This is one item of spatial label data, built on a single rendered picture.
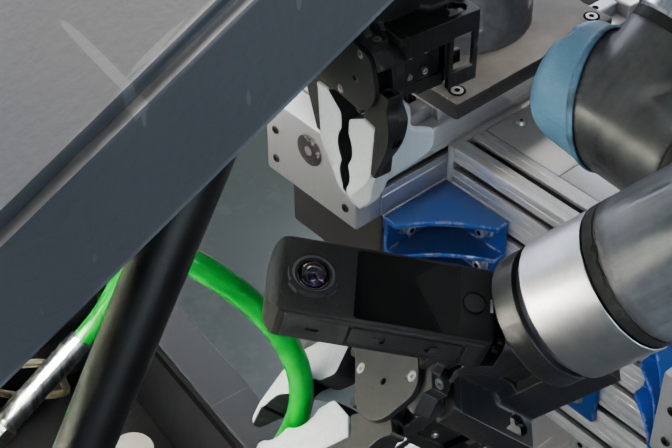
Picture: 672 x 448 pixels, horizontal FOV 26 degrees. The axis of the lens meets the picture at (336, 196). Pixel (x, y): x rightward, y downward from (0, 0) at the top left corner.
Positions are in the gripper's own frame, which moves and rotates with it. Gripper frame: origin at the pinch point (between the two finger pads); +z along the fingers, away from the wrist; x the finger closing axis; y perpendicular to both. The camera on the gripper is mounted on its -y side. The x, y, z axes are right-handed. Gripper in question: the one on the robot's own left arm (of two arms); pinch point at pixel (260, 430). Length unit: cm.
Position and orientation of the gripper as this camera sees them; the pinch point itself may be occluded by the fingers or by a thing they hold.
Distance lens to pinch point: 83.6
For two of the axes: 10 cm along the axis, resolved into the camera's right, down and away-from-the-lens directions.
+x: 0.2, -8.0, 6.0
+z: -6.9, 4.3, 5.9
